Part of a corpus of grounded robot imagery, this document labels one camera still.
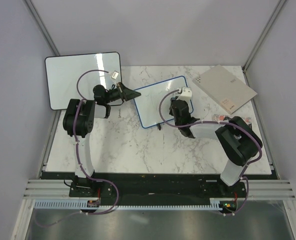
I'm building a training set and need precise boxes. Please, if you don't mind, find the dark floral paperback book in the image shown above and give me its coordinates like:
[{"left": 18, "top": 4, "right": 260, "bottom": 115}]
[{"left": 211, "top": 114, "right": 253, "bottom": 129}]

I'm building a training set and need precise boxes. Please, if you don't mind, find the black whiteboard foot clip left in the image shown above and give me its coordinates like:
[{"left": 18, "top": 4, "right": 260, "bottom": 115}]
[{"left": 157, "top": 123, "right": 162, "bottom": 131}]

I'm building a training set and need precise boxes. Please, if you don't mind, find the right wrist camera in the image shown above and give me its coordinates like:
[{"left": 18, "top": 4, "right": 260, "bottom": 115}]
[{"left": 177, "top": 87, "right": 193, "bottom": 101}]

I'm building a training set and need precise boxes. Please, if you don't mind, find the large black-framed whiteboard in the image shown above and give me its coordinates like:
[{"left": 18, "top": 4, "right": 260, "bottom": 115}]
[{"left": 44, "top": 51, "right": 122, "bottom": 111}]

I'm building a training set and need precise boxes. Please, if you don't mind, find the aluminium rail base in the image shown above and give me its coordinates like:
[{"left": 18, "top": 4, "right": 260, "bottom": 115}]
[{"left": 23, "top": 172, "right": 295, "bottom": 200}]

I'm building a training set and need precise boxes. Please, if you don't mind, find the beige notebook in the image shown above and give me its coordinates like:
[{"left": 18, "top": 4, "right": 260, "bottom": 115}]
[{"left": 192, "top": 65, "right": 257, "bottom": 114}]

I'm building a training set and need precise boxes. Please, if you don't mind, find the light blue cable duct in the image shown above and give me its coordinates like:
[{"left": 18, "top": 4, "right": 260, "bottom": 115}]
[{"left": 33, "top": 199, "right": 223, "bottom": 211}]

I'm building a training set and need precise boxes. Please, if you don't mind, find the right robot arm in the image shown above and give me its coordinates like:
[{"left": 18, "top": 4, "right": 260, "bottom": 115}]
[{"left": 169, "top": 98, "right": 263, "bottom": 197}]

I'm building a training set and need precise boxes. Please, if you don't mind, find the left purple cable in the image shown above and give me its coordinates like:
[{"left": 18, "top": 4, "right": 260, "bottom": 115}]
[{"left": 34, "top": 69, "right": 121, "bottom": 228}]

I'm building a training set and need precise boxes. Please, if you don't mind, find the purple cable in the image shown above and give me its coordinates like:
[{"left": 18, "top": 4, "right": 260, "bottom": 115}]
[
  {"left": 158, "top": 91, "right": 263, "bottom": 217},
  {"left": 34, "top": 69, "right": 121, "bottom": 228}
]

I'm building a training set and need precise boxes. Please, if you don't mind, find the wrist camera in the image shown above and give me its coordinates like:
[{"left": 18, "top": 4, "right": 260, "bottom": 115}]
[
  {"left": 109, "top": 70, "right": 119, "bottom": 80},
  {"left": 177, "top": 87, "right": 193, "bottom": 101}
]

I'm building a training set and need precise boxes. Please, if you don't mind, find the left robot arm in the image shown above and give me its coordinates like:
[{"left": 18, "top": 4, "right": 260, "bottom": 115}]
[{"left": 62, "top": 82, "right": 141, "bottom": 198}]

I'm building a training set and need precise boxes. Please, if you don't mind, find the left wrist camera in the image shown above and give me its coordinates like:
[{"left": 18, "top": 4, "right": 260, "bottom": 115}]
[{"left": 109, "top": 70, "right": 119, "bottom": 80}]

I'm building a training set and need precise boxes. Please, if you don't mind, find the blue-framed small whiteboard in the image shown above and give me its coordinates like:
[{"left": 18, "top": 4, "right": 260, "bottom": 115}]
[{"left": 134, "top": 75, "right": 188, "bottom": 129}]

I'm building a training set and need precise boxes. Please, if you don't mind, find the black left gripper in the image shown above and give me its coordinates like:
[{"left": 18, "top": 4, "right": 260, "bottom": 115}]
[{"left": 105, "top": 82, "right": 142, "bottom": 104}]

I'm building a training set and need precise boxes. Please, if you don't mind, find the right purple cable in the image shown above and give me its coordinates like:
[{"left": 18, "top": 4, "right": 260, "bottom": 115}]
[{"left": 158, "top": 91, "right": 263, "bottom": 217}]

